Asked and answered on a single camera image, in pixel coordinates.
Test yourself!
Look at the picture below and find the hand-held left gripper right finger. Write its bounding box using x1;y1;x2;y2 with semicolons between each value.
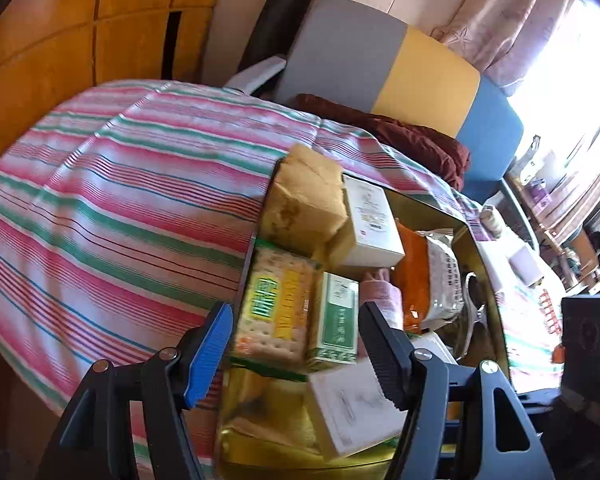
358;301;556;480

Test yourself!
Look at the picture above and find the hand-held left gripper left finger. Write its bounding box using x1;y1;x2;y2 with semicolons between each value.
37;302;234;480

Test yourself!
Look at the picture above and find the golden metal container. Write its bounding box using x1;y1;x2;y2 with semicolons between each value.
215;157;518;480

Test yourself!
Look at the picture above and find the orange plastic rack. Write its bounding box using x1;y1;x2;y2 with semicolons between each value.
537;287;566;361

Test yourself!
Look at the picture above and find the green white box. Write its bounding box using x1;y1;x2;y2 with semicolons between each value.
307;271;361;372

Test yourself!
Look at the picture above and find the green yellow cracker packet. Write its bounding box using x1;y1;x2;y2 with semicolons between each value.
228;244;323;373

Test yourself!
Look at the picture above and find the orange snack packet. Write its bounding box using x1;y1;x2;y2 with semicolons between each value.
392;225;468;331

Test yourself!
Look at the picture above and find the white sock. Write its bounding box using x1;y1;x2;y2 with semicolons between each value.
479;205;504;238

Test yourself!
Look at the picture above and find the large white box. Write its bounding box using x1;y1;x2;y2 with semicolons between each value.
305;360;411;461

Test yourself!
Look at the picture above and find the pink packet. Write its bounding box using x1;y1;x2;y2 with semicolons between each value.
360;267;406;331

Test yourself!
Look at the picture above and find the shiny metal utensil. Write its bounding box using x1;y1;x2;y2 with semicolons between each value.
450;272;486;356

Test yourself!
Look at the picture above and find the small plain white box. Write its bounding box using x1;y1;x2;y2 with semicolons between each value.
509;245;545;287

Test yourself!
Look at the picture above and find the wooden desk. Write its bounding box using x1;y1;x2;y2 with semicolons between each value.
505;135;600;291

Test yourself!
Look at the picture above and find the small cream printed box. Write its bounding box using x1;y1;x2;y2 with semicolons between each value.
328;175;406;268

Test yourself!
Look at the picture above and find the purple box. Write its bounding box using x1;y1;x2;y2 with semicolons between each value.
527;182;554;211

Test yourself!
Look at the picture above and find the yellow sponge bread loaf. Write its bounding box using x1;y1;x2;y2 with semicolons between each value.
261;144;350;256

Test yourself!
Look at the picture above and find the striped pink green cloth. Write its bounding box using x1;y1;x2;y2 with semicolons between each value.
0;79;566;480

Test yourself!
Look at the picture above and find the cream appliance box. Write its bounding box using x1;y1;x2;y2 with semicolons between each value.
517;137;543;181

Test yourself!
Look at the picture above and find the maroon cloth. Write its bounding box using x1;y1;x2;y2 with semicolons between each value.
295;93;472;191

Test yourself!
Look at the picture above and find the wooden cabinet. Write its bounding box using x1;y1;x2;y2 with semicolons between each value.
0;0;228;161

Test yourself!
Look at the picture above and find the pink patterned curtain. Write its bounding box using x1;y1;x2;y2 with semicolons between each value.
430;0;586;96

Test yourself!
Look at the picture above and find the black rolled mat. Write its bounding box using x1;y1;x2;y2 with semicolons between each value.
240;0;324;68

